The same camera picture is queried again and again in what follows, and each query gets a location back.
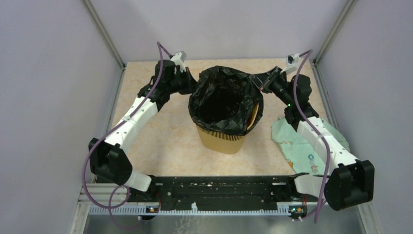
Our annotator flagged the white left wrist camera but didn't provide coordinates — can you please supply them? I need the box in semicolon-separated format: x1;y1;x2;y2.
170;51;187;72

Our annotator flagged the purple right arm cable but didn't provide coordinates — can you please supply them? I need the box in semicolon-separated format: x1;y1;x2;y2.
292;49;331;224

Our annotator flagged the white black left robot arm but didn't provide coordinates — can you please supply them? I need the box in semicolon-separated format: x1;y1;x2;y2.
89;56;196;202

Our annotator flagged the black plastic trash bag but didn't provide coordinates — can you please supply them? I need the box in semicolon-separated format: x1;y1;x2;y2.
188;66;264;136

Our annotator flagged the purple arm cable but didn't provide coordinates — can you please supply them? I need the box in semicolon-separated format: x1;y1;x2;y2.
292;49;331;224
81;41;173;232

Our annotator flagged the right aluminium frame post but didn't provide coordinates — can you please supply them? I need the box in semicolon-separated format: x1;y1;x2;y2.
313;0;358;66

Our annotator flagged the aluminium frame post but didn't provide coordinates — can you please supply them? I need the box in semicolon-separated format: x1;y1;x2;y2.
81;0;126;70
313;0;358;66

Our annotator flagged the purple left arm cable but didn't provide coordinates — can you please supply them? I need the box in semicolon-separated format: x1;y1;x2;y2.
81;41;173;232

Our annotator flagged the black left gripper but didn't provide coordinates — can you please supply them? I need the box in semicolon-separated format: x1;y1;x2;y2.
168;67;202;95

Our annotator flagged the yellow ribbed trash bin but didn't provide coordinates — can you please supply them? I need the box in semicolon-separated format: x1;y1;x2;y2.
196;104;260;155

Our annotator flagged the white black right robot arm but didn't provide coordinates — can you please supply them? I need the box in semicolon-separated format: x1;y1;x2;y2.
251;66;375;211

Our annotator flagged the light green patterned cloth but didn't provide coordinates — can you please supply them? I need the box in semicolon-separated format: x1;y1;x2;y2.
271;117;351;176

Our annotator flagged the left aluminium frame post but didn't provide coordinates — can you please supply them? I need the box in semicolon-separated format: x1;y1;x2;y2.
81;0;126;70

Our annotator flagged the grey slotted cable duct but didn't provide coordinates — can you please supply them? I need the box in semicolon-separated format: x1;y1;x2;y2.
89;204;291;216

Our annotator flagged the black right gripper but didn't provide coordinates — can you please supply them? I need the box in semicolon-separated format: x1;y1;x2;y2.
247;67;294;107

